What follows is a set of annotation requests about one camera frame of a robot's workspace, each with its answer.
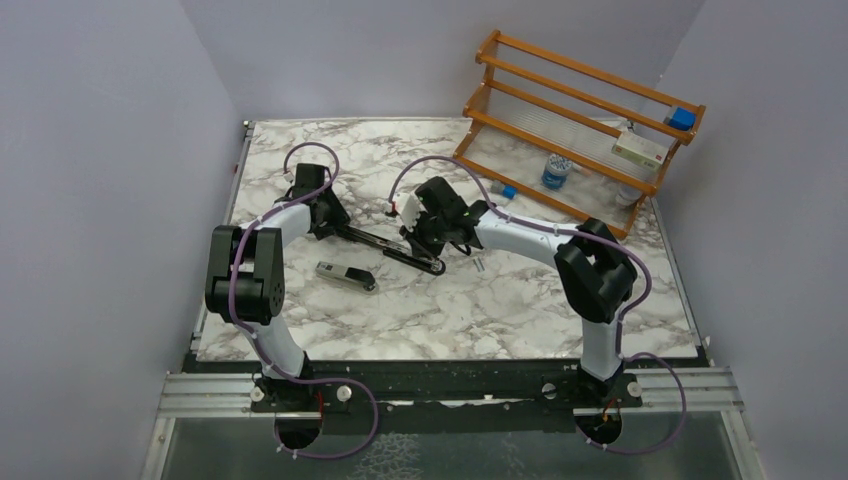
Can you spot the blue cube on shelf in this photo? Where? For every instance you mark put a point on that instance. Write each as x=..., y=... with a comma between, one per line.
x=680, y=118

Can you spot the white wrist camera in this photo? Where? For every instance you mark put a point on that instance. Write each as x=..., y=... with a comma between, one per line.
x=407, y=207
x=289, y=175

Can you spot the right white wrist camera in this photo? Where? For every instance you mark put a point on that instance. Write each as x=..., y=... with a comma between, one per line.
x=407, y=207

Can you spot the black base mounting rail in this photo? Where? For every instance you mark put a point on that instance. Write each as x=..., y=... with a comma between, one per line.
x=432, y=397

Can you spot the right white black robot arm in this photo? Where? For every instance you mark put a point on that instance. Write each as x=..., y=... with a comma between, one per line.
x=597, y=276

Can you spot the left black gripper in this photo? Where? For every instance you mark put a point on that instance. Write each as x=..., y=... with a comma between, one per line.
x=338, y=216

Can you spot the white red carton box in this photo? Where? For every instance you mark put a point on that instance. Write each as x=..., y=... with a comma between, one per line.
x=639, y=151

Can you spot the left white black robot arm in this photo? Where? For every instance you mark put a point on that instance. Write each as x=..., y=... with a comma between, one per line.
x=245, y=281

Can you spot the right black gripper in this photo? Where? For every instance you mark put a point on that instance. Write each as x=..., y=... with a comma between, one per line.
x=415, y=242

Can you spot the white bottle behind rack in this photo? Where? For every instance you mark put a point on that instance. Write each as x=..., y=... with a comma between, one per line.
x=627, y=195

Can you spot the blue white cup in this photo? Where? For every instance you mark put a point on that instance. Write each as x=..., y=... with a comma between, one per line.
x=556, y=171

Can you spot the orange wooden shelf rack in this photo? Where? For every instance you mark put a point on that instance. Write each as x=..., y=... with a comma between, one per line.
x=533, y=102

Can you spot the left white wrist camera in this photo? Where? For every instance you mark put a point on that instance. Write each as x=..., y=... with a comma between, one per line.
x=289, y=175

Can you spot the beige black stapler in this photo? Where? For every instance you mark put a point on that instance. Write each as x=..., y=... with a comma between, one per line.
x=356, y=279

